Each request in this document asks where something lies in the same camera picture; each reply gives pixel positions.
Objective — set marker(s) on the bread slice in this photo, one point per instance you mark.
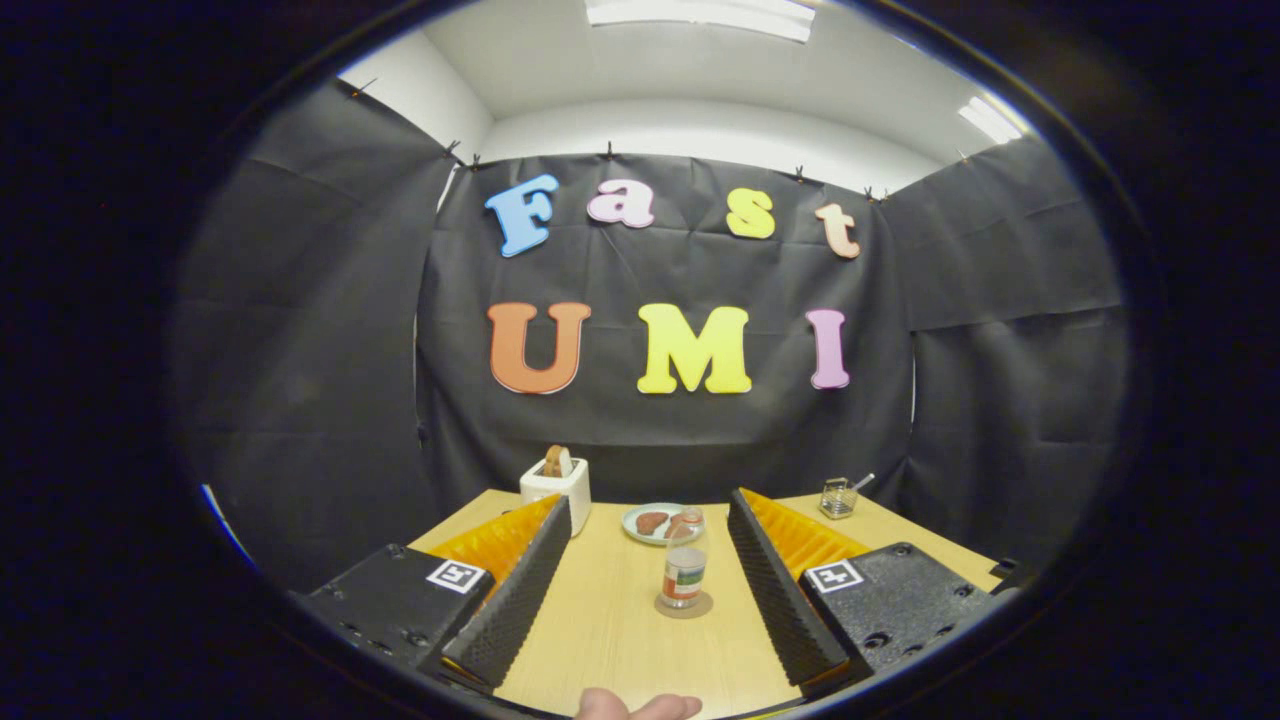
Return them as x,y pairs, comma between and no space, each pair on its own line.
558,462

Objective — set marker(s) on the long ceiling light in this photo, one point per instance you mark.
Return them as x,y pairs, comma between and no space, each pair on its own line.
700,15

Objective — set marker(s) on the white toaster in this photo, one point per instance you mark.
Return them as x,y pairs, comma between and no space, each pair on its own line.
560,500

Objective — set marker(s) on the small ceiling light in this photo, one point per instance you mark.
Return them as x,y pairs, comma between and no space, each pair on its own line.
990,120

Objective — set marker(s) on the black backdrop cloth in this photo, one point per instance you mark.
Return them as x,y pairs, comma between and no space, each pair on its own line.
680,440

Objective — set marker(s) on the brown food piece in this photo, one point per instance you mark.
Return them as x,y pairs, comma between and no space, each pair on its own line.
652,522
674,528

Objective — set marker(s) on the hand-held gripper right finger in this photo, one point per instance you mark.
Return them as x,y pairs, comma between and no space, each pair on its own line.
780,600

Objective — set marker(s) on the round brown coaster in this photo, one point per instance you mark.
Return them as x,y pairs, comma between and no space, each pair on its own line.
663,607

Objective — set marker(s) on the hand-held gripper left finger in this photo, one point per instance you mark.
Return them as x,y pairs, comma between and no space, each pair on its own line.
515,600

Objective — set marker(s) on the wooden table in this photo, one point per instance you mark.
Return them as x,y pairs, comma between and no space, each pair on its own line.
610,630

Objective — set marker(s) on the pale green plate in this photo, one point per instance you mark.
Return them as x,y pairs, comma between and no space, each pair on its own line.
630,527

